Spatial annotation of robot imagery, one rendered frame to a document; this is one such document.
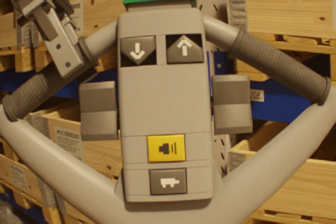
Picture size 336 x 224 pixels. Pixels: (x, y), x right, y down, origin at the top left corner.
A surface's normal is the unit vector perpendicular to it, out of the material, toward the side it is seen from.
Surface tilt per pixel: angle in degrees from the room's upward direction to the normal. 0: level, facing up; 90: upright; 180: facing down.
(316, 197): 90
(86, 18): 90
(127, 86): 74
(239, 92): 91
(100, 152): 90
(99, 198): 68
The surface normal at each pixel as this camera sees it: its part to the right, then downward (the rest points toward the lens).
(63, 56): -0.04, -0.03
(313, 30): -0.57, 0.24
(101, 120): -0.05, -0.32
